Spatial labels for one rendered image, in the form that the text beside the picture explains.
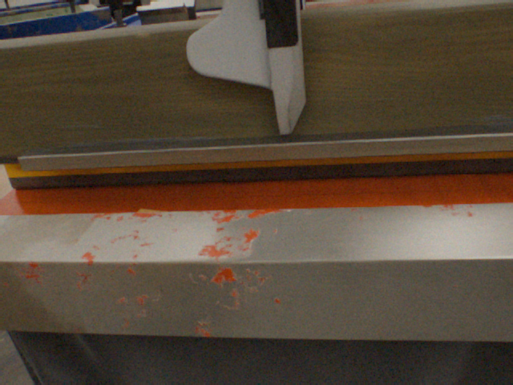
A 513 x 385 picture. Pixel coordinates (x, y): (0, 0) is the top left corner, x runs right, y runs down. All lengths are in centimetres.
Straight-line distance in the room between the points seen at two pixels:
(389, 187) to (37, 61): 22
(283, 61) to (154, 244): 11
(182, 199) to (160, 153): 3
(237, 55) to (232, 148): 5
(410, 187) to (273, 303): 14
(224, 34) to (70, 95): 11
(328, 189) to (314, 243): 12
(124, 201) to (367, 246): 18
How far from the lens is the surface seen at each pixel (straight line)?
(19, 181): 37
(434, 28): 27
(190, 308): 19
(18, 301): 23
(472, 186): 30
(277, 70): 25
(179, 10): 74
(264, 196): 29
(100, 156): 30
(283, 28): 24
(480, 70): 28
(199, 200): 30
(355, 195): 29
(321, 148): 27
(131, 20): 84
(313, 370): 35
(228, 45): 26
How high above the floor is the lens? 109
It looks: 27 degrees down
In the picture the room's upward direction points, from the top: 7 degrees counter-clockwise
